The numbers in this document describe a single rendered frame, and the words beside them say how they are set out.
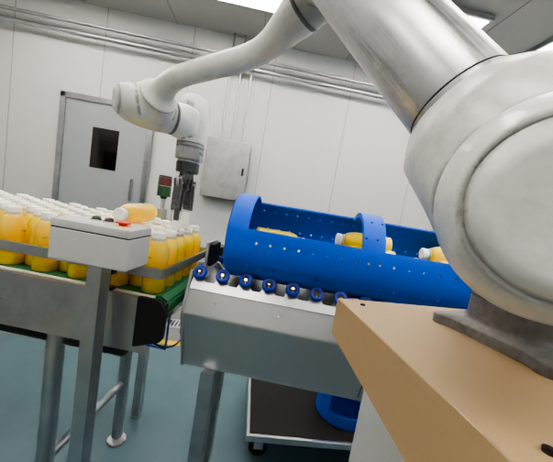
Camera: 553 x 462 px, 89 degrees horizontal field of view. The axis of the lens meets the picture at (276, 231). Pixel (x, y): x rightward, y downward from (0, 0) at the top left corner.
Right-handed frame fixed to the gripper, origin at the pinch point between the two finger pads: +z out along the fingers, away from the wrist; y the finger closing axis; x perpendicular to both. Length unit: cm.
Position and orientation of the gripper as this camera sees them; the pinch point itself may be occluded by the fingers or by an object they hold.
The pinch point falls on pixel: (180, 221)
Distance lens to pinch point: 101.9
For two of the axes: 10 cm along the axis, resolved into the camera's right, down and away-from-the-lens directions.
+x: -9.8, -1.7, 0.7
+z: -1.6, 9.8, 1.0
